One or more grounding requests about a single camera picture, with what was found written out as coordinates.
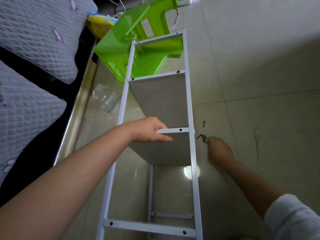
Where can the green plastic stool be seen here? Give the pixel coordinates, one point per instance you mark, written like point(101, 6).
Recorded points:
point(145, 37)

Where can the person's white shirt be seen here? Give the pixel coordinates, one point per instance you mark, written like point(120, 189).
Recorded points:
point(295, 220)

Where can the pile of black screws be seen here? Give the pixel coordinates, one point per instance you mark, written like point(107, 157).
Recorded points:
point(202, 136)

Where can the clear plastic screw bag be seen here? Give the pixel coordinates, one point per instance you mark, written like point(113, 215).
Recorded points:
point(105, 97)

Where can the white metal frame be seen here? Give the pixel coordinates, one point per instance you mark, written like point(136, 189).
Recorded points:
point(150, 228)
point(151, 197)

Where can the yellow plastic basket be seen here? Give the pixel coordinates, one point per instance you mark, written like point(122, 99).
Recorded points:
point(102, 21)

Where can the white wooden board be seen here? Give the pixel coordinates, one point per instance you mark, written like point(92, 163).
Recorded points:
point(167, 150)
point(160, 100)

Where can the person's left forearm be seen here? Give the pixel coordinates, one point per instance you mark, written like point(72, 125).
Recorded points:
point(60, 187)

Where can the person's right forearm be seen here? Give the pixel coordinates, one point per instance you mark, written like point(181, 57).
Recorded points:
point(250, 185)

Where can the grey textured furniture cover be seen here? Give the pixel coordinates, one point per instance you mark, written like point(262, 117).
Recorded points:
point(30, 62)

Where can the person's right hand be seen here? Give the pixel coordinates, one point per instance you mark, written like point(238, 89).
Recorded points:
point(219, 150)

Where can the person's left hand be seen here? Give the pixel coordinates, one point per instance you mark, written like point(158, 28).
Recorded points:
point(147, 130)

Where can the chrome metal base rail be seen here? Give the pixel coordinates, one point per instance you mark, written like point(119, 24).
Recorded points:
point(80, 102)

